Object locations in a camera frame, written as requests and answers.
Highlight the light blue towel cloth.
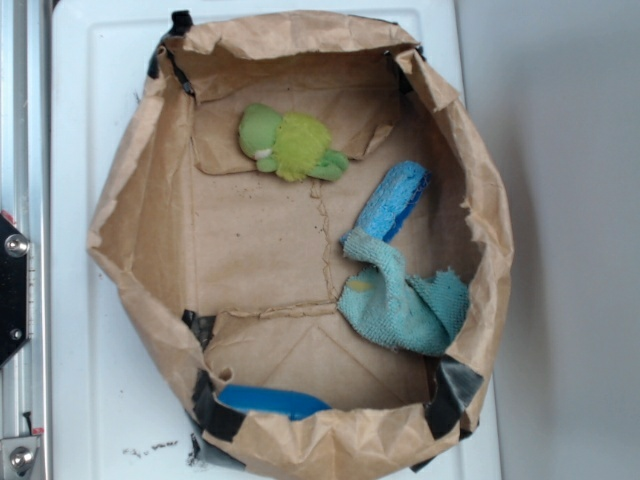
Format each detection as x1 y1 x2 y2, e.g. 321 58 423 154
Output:
337 227 469 356

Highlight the white plastic tray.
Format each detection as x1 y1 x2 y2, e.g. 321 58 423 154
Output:
48 0 503 480

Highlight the green plush animal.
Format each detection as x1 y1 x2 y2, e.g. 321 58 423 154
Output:
238 103 349 182

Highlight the blue sponge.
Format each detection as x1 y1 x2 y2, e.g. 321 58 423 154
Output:
354 161 431 243

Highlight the black metal bracket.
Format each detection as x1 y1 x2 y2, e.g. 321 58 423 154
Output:
0 210 30 367

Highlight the aluminium frame rail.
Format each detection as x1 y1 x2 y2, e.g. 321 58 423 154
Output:
1 1 53 479

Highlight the blue plastic object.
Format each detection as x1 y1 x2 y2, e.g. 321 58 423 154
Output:
218 385 332 421

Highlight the brown paper bag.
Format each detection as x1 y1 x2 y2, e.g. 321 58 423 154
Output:
88 11 514 479

